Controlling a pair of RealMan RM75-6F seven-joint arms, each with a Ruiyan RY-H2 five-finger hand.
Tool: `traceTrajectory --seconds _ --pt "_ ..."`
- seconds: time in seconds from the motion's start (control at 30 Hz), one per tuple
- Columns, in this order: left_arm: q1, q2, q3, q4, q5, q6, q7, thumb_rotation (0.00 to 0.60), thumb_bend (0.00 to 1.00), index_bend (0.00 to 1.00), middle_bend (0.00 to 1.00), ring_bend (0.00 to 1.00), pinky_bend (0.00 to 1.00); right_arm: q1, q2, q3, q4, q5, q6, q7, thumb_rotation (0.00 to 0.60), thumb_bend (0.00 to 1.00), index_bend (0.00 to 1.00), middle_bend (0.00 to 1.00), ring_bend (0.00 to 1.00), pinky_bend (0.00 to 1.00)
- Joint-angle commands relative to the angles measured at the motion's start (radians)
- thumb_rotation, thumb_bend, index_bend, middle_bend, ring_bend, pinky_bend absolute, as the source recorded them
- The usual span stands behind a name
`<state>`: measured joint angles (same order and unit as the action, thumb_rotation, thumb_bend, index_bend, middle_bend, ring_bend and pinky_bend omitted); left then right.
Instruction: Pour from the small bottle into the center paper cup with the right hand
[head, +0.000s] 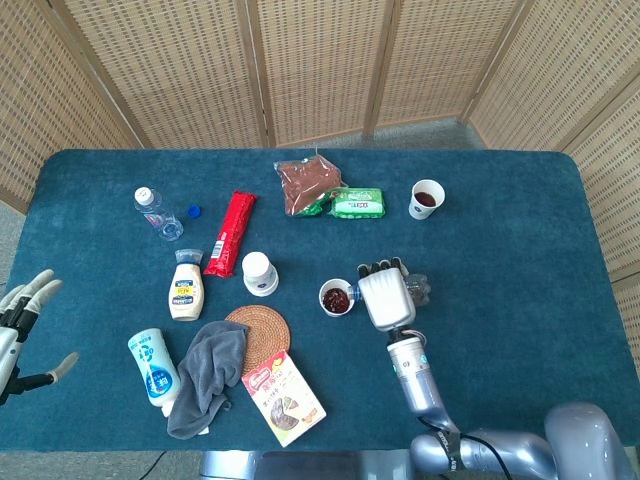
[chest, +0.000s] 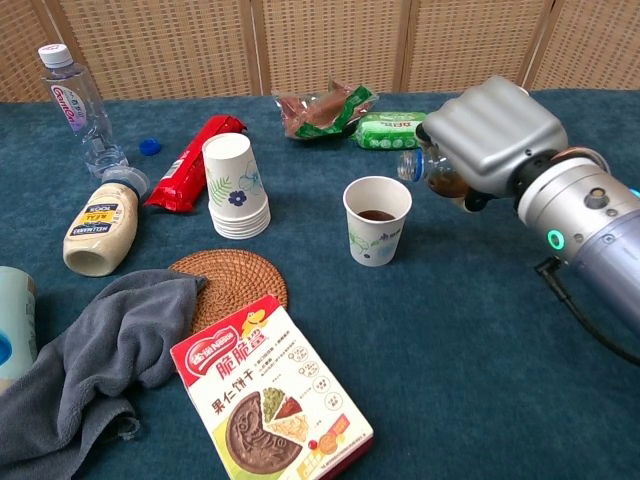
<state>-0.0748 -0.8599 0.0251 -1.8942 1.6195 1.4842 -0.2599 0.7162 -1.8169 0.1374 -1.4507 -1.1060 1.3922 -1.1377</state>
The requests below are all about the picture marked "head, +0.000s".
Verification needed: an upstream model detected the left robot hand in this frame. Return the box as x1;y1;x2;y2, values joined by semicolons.
0;268;80;406

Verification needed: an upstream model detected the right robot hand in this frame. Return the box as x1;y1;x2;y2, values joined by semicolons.
357;257;417;333

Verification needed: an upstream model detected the small water bottle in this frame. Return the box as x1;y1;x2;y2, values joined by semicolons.
347;272;432;307

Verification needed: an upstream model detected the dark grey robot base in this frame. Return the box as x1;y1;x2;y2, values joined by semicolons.
199;449;416;480

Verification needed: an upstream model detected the paper cup green print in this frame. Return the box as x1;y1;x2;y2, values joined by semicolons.
318;278;357;318

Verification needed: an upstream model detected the paper cup blue flower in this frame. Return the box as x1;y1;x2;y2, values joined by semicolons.
408;179;446;221

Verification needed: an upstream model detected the green snack packet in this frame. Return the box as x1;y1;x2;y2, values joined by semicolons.
328;187;388;220

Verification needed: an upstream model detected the blue table cloth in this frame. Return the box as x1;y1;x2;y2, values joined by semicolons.
0;148;624;454

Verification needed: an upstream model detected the round rattan coaster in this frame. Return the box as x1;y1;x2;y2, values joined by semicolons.
224;304;292;375

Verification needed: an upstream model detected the stack of inverted paper cups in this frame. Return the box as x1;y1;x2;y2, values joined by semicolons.
241;251;280;298

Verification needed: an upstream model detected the clear bag of brown beans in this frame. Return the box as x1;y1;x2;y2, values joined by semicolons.
272;154;347;218

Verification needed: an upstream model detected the red white biscuit box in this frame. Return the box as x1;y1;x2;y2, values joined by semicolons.
240;349;328;448

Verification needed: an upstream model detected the white bottle light blue label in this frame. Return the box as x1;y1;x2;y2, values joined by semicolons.
127;327;182;418

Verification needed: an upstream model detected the red biscuit packet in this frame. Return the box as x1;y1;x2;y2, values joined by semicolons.
202;190;258;279

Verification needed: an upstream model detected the cream mayonnaise squeeze bottle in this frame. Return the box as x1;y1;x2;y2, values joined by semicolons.
168;248;205;322

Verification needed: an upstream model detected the clear water bottle white cap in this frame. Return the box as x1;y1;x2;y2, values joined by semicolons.
133;186;185;242

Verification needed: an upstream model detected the grey towel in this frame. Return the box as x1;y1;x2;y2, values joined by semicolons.
166;320;251;441

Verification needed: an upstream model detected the wicker folding screen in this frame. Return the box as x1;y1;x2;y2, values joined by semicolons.
0;0;640;351

